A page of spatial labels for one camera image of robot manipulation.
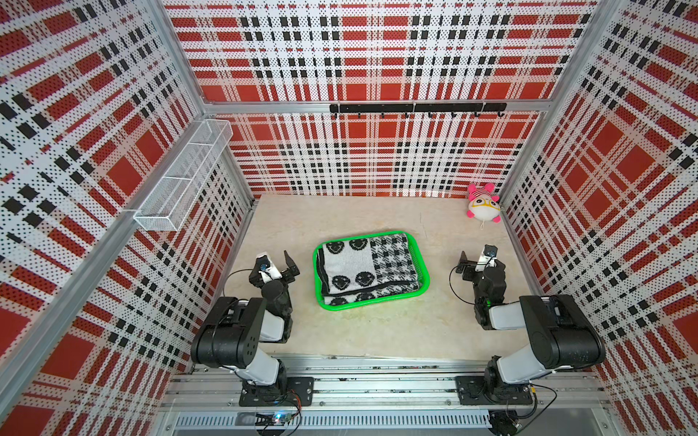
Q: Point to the black white patterned scarf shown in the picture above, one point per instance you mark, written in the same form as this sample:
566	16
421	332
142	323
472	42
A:
365	264

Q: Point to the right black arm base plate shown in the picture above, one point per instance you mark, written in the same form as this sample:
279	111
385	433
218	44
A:
473	390

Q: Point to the pink white plush toy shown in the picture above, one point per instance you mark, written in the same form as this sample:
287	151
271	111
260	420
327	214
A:
483	203

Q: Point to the green circuit board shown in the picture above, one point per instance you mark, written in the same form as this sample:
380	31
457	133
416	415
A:
275	419

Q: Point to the black hook rail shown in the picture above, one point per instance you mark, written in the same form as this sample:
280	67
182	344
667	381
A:
416	108

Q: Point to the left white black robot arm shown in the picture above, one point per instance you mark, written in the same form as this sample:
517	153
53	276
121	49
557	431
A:
234	328

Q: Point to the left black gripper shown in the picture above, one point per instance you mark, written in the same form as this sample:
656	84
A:
286	274

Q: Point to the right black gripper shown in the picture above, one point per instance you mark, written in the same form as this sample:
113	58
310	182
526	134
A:
471	267

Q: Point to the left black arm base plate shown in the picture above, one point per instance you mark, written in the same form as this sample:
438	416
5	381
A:
293	391

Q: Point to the aluminium front rail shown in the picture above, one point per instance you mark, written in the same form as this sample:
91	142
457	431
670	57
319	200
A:
362	383

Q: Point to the white wire mesh shelf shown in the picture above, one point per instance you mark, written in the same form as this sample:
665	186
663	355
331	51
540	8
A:
170	202

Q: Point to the green plastic basket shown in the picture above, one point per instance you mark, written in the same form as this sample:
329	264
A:
371	302

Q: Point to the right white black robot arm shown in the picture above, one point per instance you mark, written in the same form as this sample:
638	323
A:
560	337

